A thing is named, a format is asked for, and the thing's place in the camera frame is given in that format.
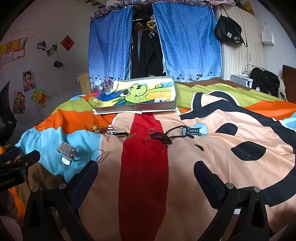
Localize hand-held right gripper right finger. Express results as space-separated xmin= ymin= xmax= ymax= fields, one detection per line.
xmin=194 ymin=161 xmax=270 ymax=241

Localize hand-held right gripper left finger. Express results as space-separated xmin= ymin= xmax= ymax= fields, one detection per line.
xmin=22 ymin=160 xmax=99 ymax=241

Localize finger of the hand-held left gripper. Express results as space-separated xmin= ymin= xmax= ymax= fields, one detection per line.
xmin=13 ymin=150 xmax=41 ymax=169
xmin=0 ymin=147 xmax=22 ymax=163

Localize clear bangle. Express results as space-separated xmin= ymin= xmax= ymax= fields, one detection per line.
xmin=91 ymin=148 xmax=111 ymax=164

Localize white hair clip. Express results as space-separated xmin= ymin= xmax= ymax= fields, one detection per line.
xmin=57 ymin=142 xmax=78 ymax=166

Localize blue digital watch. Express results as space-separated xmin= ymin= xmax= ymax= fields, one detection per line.
xmin=181 ymin=123 xmax=209 ymax=137

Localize dark bead bracelet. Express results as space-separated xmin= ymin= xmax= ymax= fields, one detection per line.
xmin=150 ymin=125 xmax=189 ymax=149

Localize clear ring bracelet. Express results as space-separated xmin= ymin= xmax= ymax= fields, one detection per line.
xmin=144 ymin=128 xmax=158 ymax=142

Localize shallow white box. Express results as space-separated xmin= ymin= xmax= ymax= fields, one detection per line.
xmin=93 ymin=76 xmax=177 ymax=114

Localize colourful printed blanket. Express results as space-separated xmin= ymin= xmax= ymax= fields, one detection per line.
xmin=14 ymin=77 xmax=296 ymax=241

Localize dark pointed object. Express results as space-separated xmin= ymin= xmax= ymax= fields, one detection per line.
xmin=0 ymin=81 xmax=17 ymax=145

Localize cartoon family poster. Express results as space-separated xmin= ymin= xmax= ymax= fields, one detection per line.
xmin=13 ymin=91 xmax=26 ymax=114

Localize yellow bear poster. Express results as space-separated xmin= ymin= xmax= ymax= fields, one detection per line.
xmin=31 ymin=87 xmax=51 ymax=108

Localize white paper sheets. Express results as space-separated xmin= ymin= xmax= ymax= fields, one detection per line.
xmin=92 ymin=109 xmax=144 ymax=115

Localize cartoon boy poster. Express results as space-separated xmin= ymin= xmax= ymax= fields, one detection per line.
xmin=22 ymin=69 xmax=36 ymax=93

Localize wooden board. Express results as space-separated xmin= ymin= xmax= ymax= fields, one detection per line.
xmin=77 ymin=71 xmax=91 ymax=95

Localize small green pouch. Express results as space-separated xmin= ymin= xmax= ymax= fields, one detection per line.
xmin=54 ymin=50 xmax=63 ymax=68

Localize green cartoon drawing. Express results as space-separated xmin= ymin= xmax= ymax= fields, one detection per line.
xmin=96 ymin=78 xmax=175 ymax=107

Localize white cabinet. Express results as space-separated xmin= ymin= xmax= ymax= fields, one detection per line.
xmin=230 ymin=74 xmax=254 ymax=90

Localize black clothes pile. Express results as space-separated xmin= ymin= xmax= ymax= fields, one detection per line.
xmin=250 ymin=67 xmax=282 ymax=98

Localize red diamond paper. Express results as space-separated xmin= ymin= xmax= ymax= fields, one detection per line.
xmin=60 ymin=35 xmax=75 ymax=52

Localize blue dotted curtain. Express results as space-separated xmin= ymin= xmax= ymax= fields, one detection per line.
xmin=88 ymin=6 xmax=134 ymax=93
xmin=153 ymin=2 xmax=224 ymax=82

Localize beige wardrobe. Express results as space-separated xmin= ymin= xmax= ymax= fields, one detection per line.
xmin=217 ymin=2 xmax=265 ymax=82

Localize black hanging clothes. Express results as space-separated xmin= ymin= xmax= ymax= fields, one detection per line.
xmin=131 ymin=10 xmax=167 ymax=78

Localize black tote bag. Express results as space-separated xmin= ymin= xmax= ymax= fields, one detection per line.
xmin=214 ymin=5 xmax=248 ymax=46

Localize white paper bag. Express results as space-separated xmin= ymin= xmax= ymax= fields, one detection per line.
xmin=261 ymin=22 xmax=275 ymax=46

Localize patterned curtain valance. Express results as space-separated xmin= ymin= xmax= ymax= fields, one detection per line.
xmin=90 ymin=0 xmax=215 ymax=21

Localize red framed wall certificate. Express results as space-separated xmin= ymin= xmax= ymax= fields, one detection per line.
xmin=1 ymin=48 xmax=26 ymax=66

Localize yellow wall certificate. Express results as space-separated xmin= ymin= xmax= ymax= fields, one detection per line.
xmin=0 ymin=38 xmax=28 ymax=55

